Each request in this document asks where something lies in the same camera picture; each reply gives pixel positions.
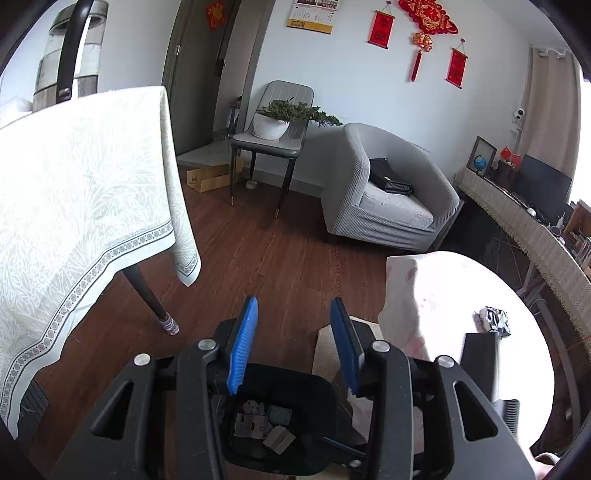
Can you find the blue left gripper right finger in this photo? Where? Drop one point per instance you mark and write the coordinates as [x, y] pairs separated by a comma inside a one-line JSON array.
[[348, 344]]

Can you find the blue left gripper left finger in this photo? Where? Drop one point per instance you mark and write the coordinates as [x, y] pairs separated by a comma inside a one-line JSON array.
[[239, 345]]

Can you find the black tissue packet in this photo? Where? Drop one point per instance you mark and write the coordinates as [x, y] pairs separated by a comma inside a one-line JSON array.
[[492, 320]]

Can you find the black trash bin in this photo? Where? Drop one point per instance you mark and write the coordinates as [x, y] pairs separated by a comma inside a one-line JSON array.
[[276, 421]]

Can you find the pink cartoon tablecloth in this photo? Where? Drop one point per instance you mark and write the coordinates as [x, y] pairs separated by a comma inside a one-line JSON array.
[[433, 300]]

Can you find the beige fringed cabinet cover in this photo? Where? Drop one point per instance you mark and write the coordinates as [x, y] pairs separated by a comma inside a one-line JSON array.
[[550, 257]]

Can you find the black dining table leg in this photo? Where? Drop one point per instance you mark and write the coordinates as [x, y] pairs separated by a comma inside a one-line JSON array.
[[137, 281]]

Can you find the grey armchair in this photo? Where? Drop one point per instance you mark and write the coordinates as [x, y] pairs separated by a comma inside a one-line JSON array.
[[355, 207]]

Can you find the black monitor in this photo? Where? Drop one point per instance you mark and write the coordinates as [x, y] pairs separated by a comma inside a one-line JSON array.
[[543, 188]]

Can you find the cardboard box on floor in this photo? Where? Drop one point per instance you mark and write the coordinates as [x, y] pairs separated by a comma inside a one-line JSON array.
[[208, 178]]

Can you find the black bag on armchair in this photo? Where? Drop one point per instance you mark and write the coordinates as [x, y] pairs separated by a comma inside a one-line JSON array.
[[383, 177]]

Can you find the framed globe picture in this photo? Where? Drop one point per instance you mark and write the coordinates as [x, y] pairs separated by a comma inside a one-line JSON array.
[[481, 157]]

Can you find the grey dining chair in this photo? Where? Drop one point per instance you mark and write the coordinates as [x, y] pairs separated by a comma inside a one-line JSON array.
[[288, 147]]

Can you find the potted green plant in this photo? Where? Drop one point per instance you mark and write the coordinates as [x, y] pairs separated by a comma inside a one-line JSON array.
[[291, 117]]

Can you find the beige curtain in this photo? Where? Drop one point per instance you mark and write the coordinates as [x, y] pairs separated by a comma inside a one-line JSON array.
[[552, 122]]

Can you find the right red couplet scroll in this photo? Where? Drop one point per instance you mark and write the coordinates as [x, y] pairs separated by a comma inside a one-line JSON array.
[[457, 65]]

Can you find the red couplet scroll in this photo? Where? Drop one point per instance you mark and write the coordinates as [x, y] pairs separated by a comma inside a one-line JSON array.
[[457, 65], [382, 26]]

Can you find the left red couplet scroll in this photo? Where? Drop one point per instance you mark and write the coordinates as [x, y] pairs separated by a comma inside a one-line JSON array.
[[382, 26]]

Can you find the dark door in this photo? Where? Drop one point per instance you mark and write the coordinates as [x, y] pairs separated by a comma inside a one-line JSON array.
[[192, 70]]

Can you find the steel electric kettle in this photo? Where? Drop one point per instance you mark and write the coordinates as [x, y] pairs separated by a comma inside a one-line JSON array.
[[69, 68]]

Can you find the red chinese knot decoration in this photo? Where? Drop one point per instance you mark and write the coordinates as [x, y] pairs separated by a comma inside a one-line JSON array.
[[431, 19]]

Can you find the white security camera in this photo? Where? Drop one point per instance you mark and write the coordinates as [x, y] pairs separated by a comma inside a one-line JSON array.
[[518, 116]]

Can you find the wall calendar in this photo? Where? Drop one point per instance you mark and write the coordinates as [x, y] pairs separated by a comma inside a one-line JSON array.
[[313, 15]]

